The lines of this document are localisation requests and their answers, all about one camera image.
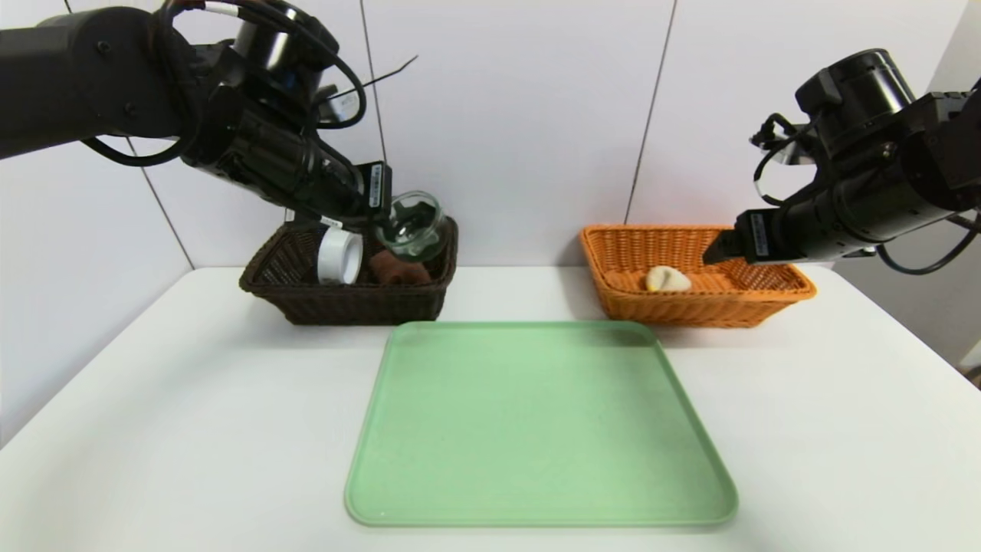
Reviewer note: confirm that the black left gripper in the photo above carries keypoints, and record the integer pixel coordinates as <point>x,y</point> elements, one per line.
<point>375,186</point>

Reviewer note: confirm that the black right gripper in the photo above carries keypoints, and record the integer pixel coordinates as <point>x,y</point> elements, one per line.
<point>755,234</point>

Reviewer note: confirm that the glass cup with black base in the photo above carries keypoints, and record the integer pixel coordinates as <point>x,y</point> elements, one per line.
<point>414,224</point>

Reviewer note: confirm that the yellow-topped egg tart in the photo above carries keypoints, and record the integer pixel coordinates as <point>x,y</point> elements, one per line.
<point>667,280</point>

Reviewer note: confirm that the white plastic spool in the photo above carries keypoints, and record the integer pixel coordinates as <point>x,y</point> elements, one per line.
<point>339,257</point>

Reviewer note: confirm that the brown towel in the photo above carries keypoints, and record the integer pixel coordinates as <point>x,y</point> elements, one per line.
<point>398,270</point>

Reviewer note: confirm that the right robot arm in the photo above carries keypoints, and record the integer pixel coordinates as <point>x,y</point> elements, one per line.
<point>897,169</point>

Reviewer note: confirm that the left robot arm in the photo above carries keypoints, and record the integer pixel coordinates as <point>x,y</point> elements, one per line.
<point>92,77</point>

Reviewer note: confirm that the orange wicker basket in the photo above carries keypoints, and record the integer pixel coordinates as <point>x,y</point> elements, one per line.
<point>690,310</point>

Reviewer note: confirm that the dark brown wicker basket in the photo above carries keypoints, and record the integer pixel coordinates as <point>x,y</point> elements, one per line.
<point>345,303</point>

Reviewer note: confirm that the thin black zip tie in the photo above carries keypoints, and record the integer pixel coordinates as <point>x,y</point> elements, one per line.
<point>383,77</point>

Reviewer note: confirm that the light green plastic tray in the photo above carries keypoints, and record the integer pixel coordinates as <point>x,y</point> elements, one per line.
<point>536,429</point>

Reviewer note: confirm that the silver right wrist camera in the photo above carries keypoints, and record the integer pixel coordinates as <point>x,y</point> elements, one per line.
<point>785,149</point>

